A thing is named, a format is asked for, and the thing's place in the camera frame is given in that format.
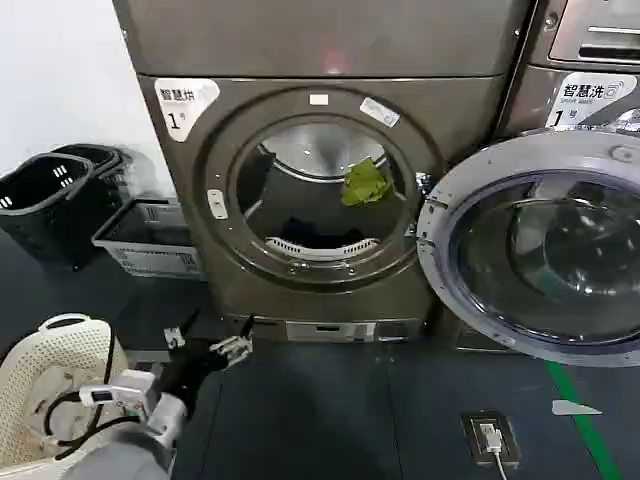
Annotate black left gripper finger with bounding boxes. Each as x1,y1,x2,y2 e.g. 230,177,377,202
163,309,201,350
208,313,256,370

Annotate green floor tape strip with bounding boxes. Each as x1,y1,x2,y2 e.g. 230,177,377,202
543,358,615,480

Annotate black floor socket box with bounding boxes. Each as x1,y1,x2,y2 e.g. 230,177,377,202
459,410,521,469

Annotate grey stacked machine above dryer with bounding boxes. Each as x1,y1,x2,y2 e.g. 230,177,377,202
112,0,540,79

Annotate grey dryer with open drum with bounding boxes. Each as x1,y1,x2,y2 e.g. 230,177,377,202
134,74,509,346

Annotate green cloth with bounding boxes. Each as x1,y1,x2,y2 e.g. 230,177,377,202
341,157,394,208

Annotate grey stacked machine with drawer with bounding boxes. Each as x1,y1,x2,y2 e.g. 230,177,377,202
523,0,640,69

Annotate large black laundry basket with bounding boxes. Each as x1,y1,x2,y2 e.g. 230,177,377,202
0,153,109,272

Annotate round glass dryer door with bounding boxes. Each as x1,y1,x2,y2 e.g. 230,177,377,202
415,130,640,362

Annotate grey tape piece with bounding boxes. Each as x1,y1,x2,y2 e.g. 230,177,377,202
551,399,604,417

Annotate dark clothes in drum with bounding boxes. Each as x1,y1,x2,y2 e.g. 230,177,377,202
279,215,366,249

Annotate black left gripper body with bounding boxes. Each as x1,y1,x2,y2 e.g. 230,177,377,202
152,338,225,415

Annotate grey washer with label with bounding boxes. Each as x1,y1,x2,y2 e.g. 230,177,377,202
492,63,640,352

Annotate grey plastic crate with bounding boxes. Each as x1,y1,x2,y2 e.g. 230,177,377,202
92,198,204,279

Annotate white perforated laundry basket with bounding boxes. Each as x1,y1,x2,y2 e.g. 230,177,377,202
0,313,132,480

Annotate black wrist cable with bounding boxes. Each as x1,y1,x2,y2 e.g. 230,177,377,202
43,319,151,449

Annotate white plug adapter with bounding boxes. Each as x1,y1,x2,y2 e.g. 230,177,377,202
478,422,503,455

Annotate white power cable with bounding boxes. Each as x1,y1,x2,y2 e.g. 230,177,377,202
492,449,512,480

